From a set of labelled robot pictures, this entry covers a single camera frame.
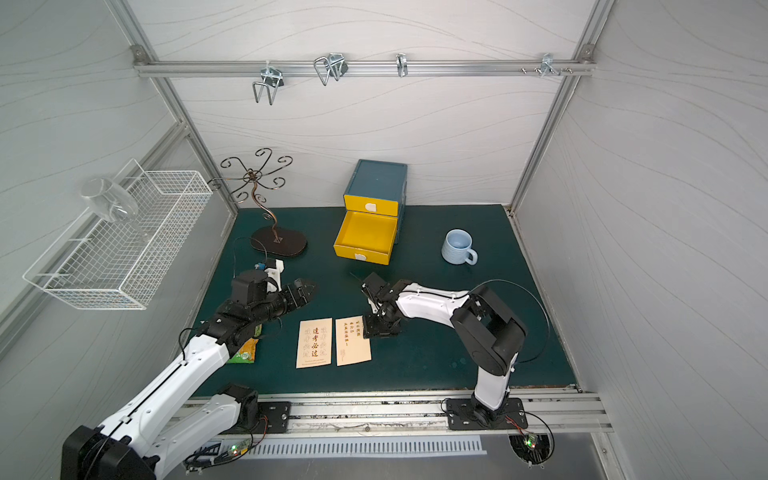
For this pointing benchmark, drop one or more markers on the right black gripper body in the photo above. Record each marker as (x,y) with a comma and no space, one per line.
(377,294)

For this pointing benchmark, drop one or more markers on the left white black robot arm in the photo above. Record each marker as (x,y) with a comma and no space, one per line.
(136,442)

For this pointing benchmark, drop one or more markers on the small metal clip hook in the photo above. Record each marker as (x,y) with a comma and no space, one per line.
(401,65)

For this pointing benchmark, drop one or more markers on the brown metal jewelry stand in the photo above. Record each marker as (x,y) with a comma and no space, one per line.
(273,239)

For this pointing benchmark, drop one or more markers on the green red snack packet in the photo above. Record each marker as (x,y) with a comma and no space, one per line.
(246,354)

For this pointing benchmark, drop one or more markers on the aluminium front rail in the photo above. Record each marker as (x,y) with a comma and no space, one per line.
(424,412)

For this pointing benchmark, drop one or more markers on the white wire basket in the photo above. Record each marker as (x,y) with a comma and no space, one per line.
(119,264)

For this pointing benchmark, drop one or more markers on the light blue mug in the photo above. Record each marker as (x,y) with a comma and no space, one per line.
(457,248)

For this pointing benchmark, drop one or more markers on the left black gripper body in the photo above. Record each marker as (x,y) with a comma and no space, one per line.
(293,294)

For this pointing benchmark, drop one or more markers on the aluminium crossbar rail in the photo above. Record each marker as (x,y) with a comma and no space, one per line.
(357,68)

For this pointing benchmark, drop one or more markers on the white vent strip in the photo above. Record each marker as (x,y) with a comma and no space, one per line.
(280,447)

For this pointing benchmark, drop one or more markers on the metal double hook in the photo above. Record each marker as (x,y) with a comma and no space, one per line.
(266,88)

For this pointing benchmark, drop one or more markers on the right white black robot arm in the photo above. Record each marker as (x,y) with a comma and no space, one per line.
(490,331)

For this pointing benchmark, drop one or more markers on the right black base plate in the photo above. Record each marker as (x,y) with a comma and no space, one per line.
(471,415)

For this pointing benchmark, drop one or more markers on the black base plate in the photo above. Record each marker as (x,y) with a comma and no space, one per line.
(273,417)
(471,415)

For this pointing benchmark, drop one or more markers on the clear glass cup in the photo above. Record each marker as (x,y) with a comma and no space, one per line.
(109,200)

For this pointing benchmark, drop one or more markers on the right controller board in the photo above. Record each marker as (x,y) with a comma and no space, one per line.
(532,449)

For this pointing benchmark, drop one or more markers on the green mat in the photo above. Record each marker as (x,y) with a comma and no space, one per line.
(425,355)

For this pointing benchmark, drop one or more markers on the metal wire hook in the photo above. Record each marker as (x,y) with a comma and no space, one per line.
(332,66)

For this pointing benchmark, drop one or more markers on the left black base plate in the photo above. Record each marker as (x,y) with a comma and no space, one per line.
(273,417)

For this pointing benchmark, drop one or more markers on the teal drawer cabinet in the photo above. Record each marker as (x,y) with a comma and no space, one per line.
(380,179)

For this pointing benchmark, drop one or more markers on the metal bracket hook right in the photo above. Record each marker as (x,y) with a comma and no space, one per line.
(547,68)

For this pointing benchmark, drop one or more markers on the beige postcard with calligraphy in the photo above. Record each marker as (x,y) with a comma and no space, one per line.
(314,343)

